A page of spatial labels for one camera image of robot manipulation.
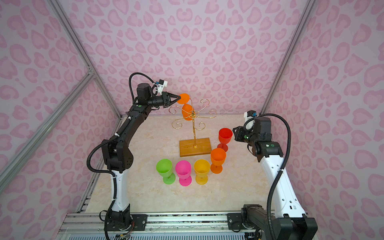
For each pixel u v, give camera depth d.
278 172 0.44
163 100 0.77
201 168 0.80
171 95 0.80
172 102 0.80
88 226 0.73
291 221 0.38
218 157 0.84
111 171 0.59
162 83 0.80
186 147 1.01
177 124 1.16
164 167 0.82
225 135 0.89
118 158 0.57
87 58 0.86
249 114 0.65
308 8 0.69
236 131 0.75
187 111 0.80
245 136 0.63
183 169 0.80
